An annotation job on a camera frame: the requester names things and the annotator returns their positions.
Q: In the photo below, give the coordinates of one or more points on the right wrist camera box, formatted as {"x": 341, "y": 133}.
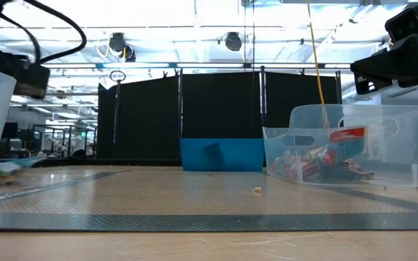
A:
{"x": 404, "y": 24}

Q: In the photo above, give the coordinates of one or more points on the black aluminium table frame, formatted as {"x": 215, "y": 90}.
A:
{"x": 122, "y": 162}

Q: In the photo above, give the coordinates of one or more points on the blue red granola bar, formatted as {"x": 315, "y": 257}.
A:
{"x": 348, "y": 145}

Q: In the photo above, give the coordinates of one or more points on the black partition screen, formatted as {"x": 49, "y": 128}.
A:
{"x": 140, "y": 116}

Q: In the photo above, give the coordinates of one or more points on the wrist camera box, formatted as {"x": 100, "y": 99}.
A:
{"x": 31, "y": 81}
{"x": 404, "y": 24}

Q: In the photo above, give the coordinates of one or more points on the dark computer monitor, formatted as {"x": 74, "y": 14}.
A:
{"x": 11, "y": 130}

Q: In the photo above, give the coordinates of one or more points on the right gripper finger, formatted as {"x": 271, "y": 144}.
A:
{"x": 379, "y": 79}
{"x": 394, "y": 61}

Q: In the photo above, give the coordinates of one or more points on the granola crumb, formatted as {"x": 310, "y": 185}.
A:
{"x": 257, "y": 191}

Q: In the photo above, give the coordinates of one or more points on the black ceiling fixture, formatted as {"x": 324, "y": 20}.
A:
{"x": 117, "y": 41}
{"x": 233, "y": 40}

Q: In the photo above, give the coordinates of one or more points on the teal plastic bin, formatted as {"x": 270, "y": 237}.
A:
{"x": 230, "y": 156}

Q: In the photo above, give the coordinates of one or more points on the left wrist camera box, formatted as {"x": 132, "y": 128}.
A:
{"x": 31, "y": 81}

